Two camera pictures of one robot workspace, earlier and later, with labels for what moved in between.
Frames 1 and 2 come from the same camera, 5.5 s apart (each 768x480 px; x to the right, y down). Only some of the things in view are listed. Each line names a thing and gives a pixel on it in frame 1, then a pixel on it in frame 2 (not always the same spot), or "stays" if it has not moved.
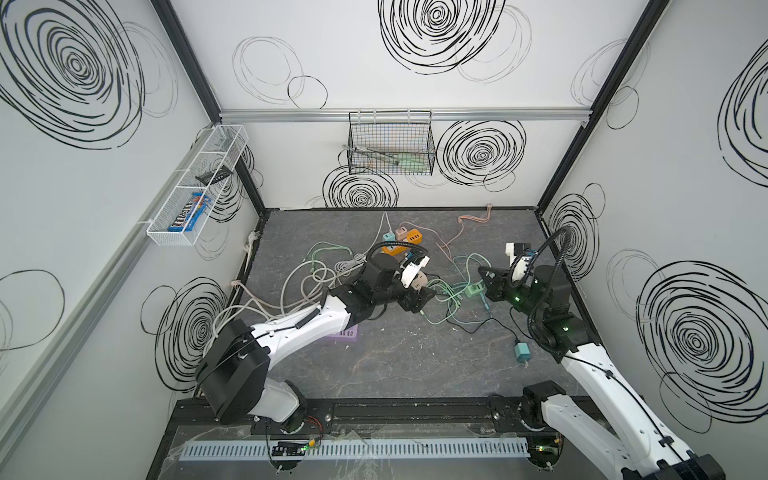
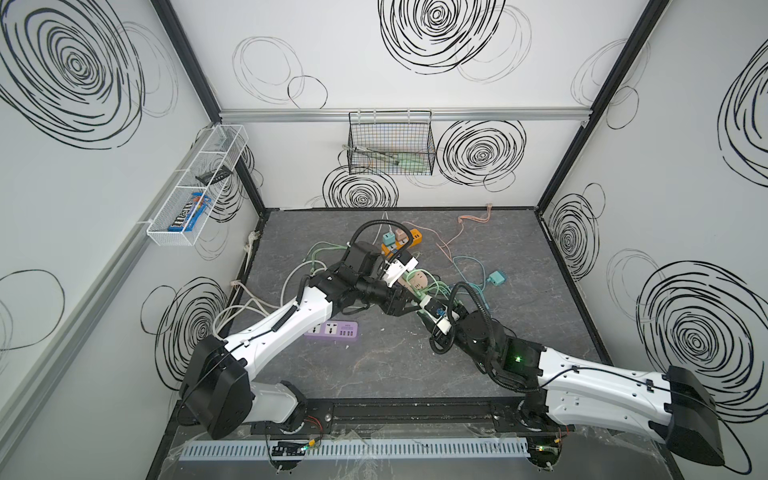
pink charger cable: (461, 220) stays
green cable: (462, 295) -> (436, 286)
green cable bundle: (313, 254) stays
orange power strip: (413, 237) stays
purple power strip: (348, 335) stays
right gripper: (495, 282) -> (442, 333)
